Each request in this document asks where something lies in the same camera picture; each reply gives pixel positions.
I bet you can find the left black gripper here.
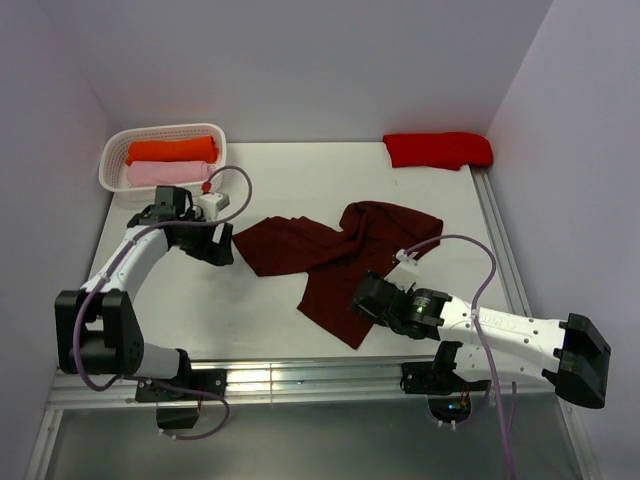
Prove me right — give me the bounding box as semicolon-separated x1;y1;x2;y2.
174;209;233;266

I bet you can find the dark red t-shirt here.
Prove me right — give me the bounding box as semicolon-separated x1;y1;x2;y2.
233;201;444;349

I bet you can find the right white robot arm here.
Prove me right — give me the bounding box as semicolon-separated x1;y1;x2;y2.
350;272;611;409

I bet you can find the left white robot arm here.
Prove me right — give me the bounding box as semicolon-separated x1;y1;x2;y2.
54;186;233;399

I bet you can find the orange rolled t-shirt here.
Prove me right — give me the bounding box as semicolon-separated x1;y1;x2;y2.
125;136;219;166

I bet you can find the pink rolled t-shirt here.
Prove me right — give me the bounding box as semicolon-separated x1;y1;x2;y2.
126;161;216;188

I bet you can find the bright red folded t-shirt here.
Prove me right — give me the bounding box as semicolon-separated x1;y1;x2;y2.
383;132;494;171

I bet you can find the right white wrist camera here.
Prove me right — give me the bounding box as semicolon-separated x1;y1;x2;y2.
384;250;419;292

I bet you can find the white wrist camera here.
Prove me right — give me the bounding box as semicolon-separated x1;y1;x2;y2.
384;250;419;292
195;193;230;222

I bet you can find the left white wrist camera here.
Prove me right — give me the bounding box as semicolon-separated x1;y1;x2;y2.
195;193;230;222

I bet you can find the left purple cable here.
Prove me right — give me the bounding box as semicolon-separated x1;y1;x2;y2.
73;165;254;442

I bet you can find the purple cable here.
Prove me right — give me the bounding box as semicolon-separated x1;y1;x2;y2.
73;165;254;442
403;234;519;480

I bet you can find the aluminium front rail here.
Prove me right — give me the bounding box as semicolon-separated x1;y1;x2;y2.
47;357;566;411

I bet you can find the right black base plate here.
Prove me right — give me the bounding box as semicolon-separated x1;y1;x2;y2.
400;360;491;396

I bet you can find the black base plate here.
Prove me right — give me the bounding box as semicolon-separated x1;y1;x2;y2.
400;360;491;396
135;369;227;403

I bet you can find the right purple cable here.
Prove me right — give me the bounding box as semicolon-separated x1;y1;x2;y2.
403;234;519;480

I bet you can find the aluminium side rail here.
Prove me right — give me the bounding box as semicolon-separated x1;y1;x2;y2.
471;167;531;316

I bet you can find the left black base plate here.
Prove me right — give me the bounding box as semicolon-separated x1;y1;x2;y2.
135;369;227;403

